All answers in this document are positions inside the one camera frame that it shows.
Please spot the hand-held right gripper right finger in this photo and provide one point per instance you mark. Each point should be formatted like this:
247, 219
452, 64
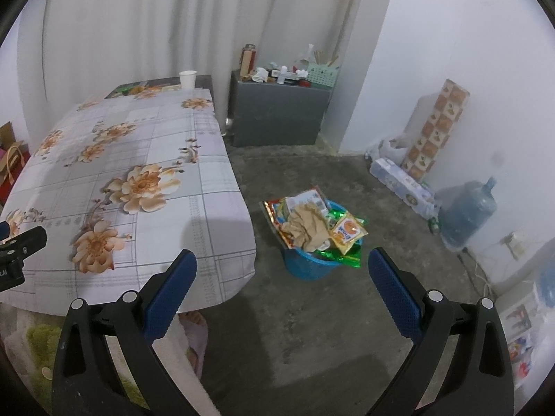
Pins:
392, 288

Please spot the red yellow snack packet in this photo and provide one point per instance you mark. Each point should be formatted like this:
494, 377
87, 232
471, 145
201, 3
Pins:
277, 221

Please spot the small white bottle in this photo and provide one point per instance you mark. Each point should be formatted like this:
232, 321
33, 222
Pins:
283, 74

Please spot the white curtain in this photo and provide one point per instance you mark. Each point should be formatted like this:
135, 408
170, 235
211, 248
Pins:
130, 30

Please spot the grey cabinet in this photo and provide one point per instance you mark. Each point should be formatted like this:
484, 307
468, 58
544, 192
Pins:
277, 112

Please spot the yellow noodle packet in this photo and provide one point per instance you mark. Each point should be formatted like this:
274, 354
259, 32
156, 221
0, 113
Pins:
347, 232

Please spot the blue white carton box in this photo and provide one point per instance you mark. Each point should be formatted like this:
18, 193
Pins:
303, 200

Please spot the white plastic bag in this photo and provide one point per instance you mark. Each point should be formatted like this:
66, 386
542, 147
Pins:
390, 149

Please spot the white paper cup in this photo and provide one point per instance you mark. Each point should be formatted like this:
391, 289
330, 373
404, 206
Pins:
188, 80

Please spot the small green can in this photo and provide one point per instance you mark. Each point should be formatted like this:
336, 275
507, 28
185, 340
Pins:
433, 225

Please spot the green white fluffy rug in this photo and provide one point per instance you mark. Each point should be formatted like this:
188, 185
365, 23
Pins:
39, 342

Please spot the pack of tissue rolls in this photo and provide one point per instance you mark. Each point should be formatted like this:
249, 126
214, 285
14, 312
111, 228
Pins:
403, 186

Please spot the white printed carton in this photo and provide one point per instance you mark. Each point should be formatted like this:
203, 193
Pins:
516, 312

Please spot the blue plastic bucket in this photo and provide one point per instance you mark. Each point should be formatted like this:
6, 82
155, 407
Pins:
308, 266

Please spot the brown patterned carton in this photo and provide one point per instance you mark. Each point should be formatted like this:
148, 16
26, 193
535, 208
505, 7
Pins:
433, 130

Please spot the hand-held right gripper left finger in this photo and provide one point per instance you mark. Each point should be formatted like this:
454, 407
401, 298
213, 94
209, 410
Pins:
171, 294

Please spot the green snack packet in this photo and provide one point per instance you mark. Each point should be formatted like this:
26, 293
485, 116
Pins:
342, 261

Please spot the green plastic basket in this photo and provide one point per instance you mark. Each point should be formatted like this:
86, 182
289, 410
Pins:
323, 77

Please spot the white crumpled cloth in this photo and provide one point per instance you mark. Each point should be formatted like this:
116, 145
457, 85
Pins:
260, 75

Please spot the blue water jug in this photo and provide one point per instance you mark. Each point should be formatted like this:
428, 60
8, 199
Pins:
468, 212

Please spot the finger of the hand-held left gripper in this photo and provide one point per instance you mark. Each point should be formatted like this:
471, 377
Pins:
26, 242
3, 230

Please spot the beige paper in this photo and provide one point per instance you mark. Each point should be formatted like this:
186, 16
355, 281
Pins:
308, 225

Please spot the pink slipper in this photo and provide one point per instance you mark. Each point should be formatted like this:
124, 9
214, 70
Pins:
193, 333

